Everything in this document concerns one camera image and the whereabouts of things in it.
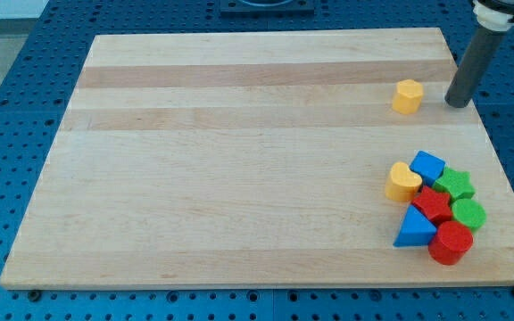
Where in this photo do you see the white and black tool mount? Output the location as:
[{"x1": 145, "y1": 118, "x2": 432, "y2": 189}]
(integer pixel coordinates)
[{"x1": 472, "y1": 0, "x2": 514, "y2": 31}]

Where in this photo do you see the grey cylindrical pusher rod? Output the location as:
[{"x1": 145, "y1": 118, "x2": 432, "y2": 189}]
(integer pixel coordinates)
[{"x1": 444, "y1": 26, "x2": 506, "y2": 108}]

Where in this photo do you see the yellow hexagon block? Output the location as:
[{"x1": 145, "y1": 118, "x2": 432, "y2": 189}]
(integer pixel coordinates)
[{"x1": 392, "y1": 79, "x2": 424, "y2": 114}]

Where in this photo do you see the blue cube block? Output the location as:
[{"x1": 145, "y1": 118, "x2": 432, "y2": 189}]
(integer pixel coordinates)
[{"x1": 409, "y1": 151, "x2": 445, "y2": 187}]

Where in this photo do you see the green star block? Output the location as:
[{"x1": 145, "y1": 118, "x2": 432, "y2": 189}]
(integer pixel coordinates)
[{"x1": 432, "y1": 167, "x2": 476, "y2": 203}]

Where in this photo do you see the yellow heart block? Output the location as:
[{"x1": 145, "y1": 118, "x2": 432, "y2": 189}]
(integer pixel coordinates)
[{"x1": 385, "y1": 161, "x2": 423, "y2": 202}]

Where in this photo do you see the red star block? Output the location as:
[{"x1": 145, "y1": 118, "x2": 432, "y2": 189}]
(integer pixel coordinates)
[{"x1": 411, "y1": 185, "x2": 453, "y2": 226}]

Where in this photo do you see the green cylinder block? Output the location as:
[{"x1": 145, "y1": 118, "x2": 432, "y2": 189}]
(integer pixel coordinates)
[{"x1": 451, "y1": 199, "x2": 486, "y2": 233}]

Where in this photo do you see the blue triangle block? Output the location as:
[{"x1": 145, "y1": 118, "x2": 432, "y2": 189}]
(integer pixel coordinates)
[{"x1": 393, "y1": 205, "x2": 437, "y2": 247}]

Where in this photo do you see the red cylinder block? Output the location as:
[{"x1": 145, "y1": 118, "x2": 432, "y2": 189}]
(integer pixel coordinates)
[{"x1": 428, "y1": 221, "x2": 474, "y2": 266}]

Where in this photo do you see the light wooden board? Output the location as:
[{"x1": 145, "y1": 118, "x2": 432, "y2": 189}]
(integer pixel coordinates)
[{"x1": 0, "y1": 28, "x2": 514, "y2": 291}]

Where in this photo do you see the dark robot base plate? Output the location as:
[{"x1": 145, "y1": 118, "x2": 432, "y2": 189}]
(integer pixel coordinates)
[{"x1": 217, "y1": 0, "x2": 315, "y2": 16}]

